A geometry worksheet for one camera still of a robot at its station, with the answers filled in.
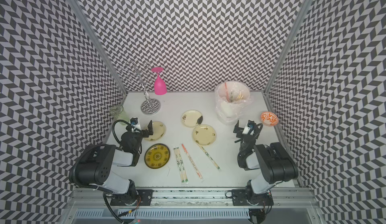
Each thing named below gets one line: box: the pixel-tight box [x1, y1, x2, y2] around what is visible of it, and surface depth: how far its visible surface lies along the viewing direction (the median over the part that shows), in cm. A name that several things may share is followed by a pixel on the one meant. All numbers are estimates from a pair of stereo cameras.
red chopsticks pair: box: [181, 143, 205, 182], surface depth 85 cm
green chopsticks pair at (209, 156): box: [197, 143, 221, 170], surface depth 87 cm
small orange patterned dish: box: [260, 111, 279, 127], surface depth 101 cm
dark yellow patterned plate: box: [144, 143, 171, 170], surface depth 87 cm
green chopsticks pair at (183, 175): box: [173, 146, 189, 185], surface depth 84 cm
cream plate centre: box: [192, 124, 217, 146], surface depth 96 cm
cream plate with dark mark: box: [180, 109, 204, 128], surface depth 104 cm
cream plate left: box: [142, 121, 167, 142], surface depth 96 cm
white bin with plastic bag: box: [215, 80, 254, 126], surface depth 87 cm
